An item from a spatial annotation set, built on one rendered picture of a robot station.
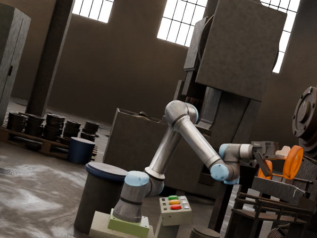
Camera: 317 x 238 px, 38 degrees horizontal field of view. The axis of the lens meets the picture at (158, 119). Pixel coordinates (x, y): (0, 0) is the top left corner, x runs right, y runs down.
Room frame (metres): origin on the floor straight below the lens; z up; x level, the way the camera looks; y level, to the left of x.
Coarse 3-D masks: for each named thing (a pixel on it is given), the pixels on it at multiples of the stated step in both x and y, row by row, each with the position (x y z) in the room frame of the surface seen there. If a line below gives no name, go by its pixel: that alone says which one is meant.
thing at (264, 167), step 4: (256, 156) 2.10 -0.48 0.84; (260, 156) 2.09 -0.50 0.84; (260, 160) 2.08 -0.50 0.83; (264, 160) 2.11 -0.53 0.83; (260, 164) 2.08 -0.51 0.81; (264, 164) 2.07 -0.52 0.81; (260, 168) 2.08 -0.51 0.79; (264, 168) 2.07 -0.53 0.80; (268, 168) 2.08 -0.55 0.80; (264, 172) 2.07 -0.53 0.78; (268, 172) 2.06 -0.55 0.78; (268, 176) 2.08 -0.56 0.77
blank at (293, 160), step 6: (294, 150) 1.98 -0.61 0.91; (300, 150) 2.01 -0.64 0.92; (288, 156) 1.97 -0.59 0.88; (294, 156) 1.97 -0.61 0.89; (300, 156) 2.05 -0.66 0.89; (288, 162) 1.97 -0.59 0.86; (294, 162) 1.99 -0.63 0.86; (300, 162) 2.08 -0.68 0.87; (288, 168) 1.97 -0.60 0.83; (294, 168) 2.05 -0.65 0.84; (288, 174) 1.98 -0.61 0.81; (294, 174) 2.05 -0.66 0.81
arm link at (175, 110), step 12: (168, 108) 2.22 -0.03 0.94; (180, 108) 2.20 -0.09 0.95; (168, 120) 2.21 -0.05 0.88; (180, 120) 2.16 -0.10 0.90; (180, 132) 2.17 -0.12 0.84; (192, 132) 2.13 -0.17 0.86; (192, 144) 2.12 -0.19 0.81; (204, 144) 2.10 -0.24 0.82; (204, 156) 2.08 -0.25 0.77; (216, 156) 2.07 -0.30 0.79; (216, 168) 2.02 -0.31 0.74; (228, 168) 2.05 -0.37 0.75
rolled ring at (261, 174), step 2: (266, 160) 3.15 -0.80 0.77; (268, 162) 3.11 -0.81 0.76; (270, 162) 3.12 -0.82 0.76; (268, 164) 3.09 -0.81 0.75; (270, 164) 3.10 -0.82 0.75; (268, 166) 3.08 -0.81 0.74; (270, 166) 3.08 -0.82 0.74; (270, 168) 3.08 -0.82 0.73; (260, 170) 3.21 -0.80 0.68; (260, 172) 3.21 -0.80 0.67; (262, 172) 3.21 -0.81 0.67; (260, 174) 3.21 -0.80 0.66; (262, 174) 3.21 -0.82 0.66; (258, 176) 3.22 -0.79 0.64; (260, 176) 3.20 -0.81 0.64; (262, 176) 3.20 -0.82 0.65; (270, 176) 3.06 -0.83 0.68; (266, 178) 3.06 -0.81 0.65; (268, 178) 3.06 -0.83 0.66
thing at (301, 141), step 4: (316, 132) 2.30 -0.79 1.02; (312, 136) 2.33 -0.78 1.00; (316, 136) 2.30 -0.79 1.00; (300, 140) 2.48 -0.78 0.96; (304, 140) 2.42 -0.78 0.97; (308, 140) 2.37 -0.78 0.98; (312, 140) 2.33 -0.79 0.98; (316, 140) 2.32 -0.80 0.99; (300, 144) 2.51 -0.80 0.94; (304, 144) 2.42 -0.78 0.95; (308, 144) 2.38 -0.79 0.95; (312, 144) 2.35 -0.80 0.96; (316, 144) 2.31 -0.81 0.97; (304, 148) 2.44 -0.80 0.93; (308, 148) 2.39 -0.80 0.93; (312, 148) 2.34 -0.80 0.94; (316, 148) 2.33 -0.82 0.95
